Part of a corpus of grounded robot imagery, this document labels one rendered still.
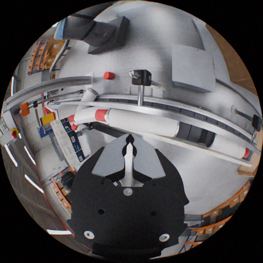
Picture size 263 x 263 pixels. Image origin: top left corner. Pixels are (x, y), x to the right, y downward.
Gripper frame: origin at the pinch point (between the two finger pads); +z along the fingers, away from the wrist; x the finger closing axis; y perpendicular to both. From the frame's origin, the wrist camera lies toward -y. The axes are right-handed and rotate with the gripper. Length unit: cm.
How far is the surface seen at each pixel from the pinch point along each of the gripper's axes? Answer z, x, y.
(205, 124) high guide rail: -2.0, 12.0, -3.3
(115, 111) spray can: 7.3, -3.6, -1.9
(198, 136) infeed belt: 3.8, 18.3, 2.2
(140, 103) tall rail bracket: 4.2, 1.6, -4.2
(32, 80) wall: 296, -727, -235
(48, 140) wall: 375, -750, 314
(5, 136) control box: -13, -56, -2
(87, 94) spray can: 18.7, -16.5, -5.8
